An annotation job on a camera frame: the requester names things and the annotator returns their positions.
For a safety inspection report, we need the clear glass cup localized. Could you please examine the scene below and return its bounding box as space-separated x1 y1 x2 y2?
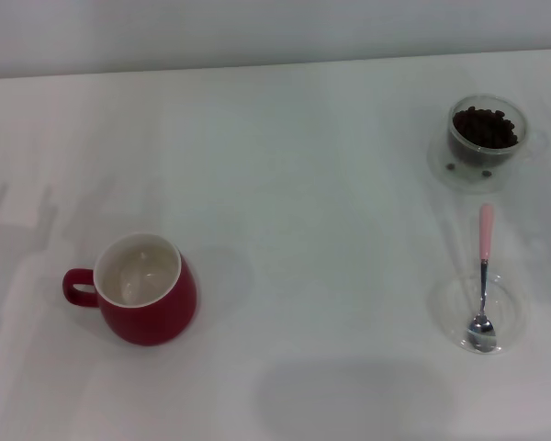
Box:
447 94 551 167

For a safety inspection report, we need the pink handled metal spoon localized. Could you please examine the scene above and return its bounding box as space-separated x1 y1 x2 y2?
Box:
467 204 496 354

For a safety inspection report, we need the empty clear glass saucer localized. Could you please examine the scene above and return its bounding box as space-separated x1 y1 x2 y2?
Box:
429 273 529 356

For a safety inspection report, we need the coffee bean heap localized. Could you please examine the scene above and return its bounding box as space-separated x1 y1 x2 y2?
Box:
449 106 519 164

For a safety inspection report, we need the red ceramic mug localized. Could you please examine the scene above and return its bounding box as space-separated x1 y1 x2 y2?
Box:
62 232 197 346

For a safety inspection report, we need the glass saucer with loose beans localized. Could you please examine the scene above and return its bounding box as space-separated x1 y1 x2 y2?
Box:
426 122 541 194

